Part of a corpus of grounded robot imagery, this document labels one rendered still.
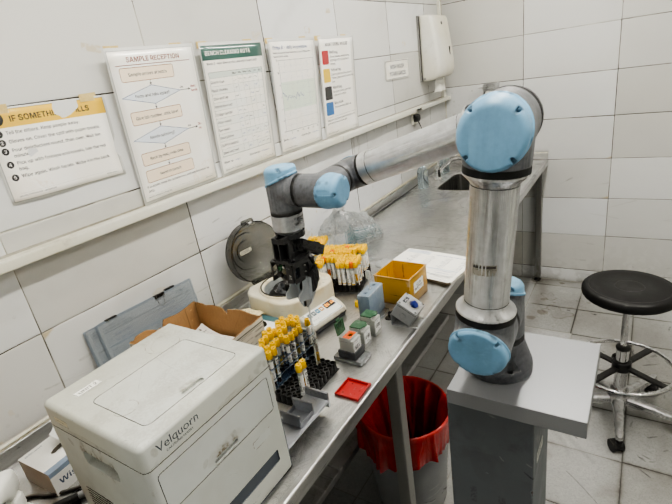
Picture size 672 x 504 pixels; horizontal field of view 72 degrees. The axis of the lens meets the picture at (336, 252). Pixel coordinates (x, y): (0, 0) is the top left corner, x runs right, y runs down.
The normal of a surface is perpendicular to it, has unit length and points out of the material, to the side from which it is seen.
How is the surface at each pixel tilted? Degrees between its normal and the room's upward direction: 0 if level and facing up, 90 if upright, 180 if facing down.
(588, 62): 90
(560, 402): 1
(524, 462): 90
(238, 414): 90
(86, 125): 90
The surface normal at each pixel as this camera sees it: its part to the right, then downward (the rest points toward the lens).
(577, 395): -0.15, -0.92
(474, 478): -0.52, 0.38
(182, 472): 0.84, 0.08
